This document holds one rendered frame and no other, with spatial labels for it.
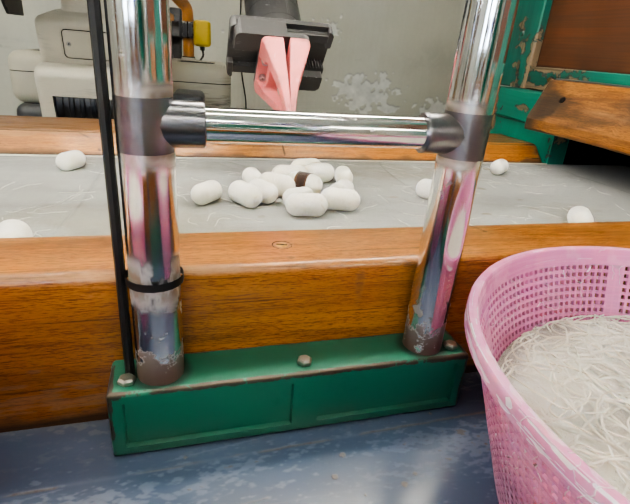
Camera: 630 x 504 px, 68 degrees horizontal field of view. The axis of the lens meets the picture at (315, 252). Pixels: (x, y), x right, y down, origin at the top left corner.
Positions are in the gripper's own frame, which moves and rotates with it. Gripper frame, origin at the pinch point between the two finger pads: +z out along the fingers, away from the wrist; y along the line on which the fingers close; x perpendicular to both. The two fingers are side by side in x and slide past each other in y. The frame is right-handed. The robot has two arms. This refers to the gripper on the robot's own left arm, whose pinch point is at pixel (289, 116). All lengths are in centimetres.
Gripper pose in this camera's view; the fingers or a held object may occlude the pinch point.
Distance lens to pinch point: 46.2
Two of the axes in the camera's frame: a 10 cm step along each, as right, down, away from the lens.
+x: -2.3, 4.2, 8.8
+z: 1.5, 9.1, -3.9
